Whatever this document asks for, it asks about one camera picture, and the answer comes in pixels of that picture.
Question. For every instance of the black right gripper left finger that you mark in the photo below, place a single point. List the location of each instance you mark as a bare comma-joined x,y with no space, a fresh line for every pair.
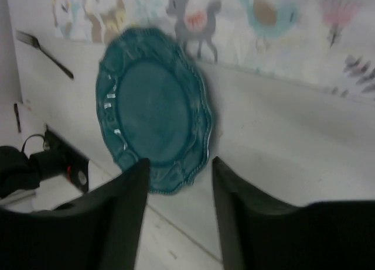
99,230

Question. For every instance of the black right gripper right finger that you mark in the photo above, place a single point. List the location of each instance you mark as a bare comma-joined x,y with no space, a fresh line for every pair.
258,231

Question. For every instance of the teal scalloped ceramic plate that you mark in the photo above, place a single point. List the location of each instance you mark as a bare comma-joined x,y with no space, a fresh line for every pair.
151,102

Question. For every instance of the animal print cloth placemat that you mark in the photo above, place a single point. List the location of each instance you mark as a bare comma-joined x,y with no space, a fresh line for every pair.
329,43

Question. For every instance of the dark metal fork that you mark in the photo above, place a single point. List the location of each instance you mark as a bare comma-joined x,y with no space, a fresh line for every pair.
31,40

